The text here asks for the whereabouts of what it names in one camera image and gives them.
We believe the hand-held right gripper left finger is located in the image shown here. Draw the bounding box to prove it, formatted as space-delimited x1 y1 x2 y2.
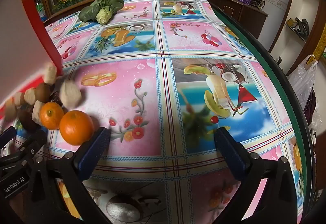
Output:
29 127 112 224

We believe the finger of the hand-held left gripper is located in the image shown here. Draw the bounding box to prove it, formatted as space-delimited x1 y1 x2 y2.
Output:
0 126 17 148
0 129 49 177

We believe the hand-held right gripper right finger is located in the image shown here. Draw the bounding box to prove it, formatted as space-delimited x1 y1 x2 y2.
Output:
213 127 305 224

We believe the large orange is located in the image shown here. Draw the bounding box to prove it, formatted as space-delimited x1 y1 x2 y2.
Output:
59 110 95 146

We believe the small orange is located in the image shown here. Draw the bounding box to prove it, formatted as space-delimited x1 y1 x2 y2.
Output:
39 102 65 130

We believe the red cardboard box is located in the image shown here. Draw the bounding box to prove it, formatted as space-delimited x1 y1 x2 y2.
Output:
0 0 64 123

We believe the dark red jujube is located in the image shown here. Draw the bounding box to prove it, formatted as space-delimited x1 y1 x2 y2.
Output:
50 92 63 106

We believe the printed pink tablecloth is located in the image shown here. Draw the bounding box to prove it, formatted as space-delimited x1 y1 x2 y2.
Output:
44 0 306 224

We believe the purple cloth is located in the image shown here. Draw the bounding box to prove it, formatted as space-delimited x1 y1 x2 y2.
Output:
304 89 318 126

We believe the white plastic bag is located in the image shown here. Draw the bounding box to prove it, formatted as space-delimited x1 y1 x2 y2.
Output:
286 55 319 112

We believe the clear plastic water bottle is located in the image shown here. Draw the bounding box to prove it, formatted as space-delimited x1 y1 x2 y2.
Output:
36 0 48 22

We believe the green bok choy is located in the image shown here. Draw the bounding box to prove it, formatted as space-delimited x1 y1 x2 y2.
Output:
78 0 125 24

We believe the wall shelf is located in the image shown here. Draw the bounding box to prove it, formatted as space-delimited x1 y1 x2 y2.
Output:
284 17 310 42

